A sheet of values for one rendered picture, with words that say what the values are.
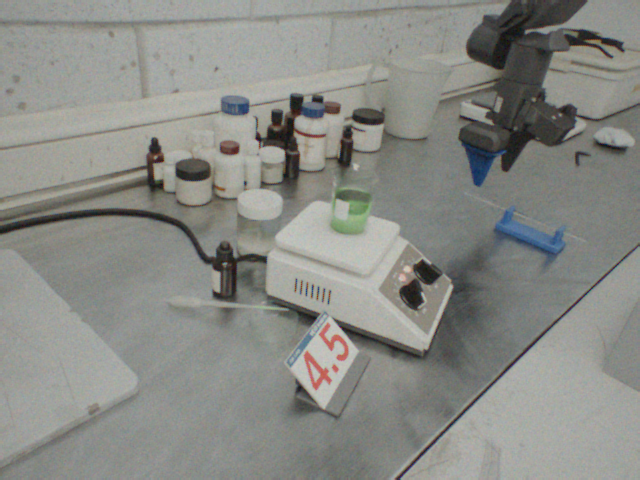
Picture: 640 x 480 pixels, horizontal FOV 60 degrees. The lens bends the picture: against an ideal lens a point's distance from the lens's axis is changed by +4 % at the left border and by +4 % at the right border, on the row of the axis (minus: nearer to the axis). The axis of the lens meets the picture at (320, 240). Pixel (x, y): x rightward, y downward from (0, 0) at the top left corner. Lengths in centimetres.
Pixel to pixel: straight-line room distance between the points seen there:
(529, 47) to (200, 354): 58
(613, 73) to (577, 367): 105
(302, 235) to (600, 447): 36
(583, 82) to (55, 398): 142
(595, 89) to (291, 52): 83
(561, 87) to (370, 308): 117
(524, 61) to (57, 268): 66
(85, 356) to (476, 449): 38
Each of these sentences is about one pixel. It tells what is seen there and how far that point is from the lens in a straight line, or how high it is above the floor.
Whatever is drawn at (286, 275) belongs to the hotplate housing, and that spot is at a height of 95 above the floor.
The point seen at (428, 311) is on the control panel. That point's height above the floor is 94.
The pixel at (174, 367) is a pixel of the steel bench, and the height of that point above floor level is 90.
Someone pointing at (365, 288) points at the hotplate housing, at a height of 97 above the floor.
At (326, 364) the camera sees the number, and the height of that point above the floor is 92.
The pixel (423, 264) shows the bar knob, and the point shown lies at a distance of 64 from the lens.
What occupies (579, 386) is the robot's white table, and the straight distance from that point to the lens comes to 66.
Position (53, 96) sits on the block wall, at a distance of 91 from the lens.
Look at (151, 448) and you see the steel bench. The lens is 51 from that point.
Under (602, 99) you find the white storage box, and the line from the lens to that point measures 163.
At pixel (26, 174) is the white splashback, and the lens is 88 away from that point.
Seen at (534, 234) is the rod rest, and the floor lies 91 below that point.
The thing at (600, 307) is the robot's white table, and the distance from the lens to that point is 80.
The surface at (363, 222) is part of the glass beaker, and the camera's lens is 61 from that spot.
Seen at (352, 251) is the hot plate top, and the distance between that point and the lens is 60.
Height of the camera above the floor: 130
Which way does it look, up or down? 31 degrees down
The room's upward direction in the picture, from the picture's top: 7 degrees clockwise
